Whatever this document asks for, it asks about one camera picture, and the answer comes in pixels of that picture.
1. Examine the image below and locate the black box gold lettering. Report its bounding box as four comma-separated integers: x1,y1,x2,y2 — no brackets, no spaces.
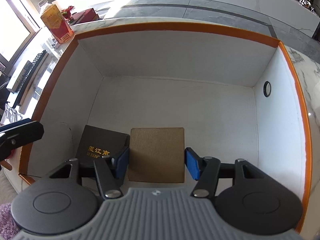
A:
75,125,130,167

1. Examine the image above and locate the black remote keyboard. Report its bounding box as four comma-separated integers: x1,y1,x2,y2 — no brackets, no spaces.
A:
12,50,48,108

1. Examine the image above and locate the brown square box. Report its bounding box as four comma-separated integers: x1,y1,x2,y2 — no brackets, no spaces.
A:
128,127,185,184

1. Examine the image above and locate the red gift box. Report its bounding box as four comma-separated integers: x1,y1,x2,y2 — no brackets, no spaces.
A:
71,8,100,25

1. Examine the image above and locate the red yellow carton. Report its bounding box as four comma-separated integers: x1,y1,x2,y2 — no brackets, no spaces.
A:
40,2,74,44

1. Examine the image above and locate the purple fluffy blanket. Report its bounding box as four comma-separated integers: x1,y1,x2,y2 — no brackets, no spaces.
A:
0,203,19,239

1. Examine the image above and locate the white small device box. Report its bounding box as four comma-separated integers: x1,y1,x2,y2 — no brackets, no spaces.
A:
7,60,33,93

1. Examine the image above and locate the orange cardboard box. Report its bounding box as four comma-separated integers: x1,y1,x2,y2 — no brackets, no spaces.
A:
11,22,312,239

